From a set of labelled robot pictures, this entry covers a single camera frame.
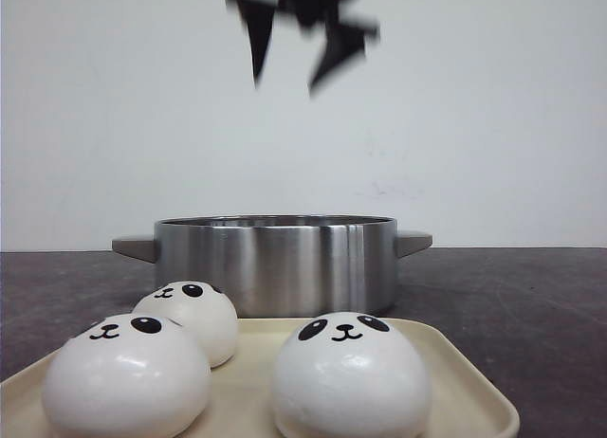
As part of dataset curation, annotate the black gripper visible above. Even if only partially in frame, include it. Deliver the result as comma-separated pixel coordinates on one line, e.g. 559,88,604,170
226,0,379,97

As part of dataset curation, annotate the panda bun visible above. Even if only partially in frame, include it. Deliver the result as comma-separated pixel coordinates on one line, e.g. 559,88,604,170
133,280,239,368
42,314,211,437
271,312,432,437

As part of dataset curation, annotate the stainless steel steamer pot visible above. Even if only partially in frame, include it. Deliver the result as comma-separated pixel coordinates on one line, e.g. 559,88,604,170
112,215,432,318

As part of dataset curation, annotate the cream rectangular plastic tray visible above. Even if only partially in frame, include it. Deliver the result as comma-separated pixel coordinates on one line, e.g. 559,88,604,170
1,318,520,437

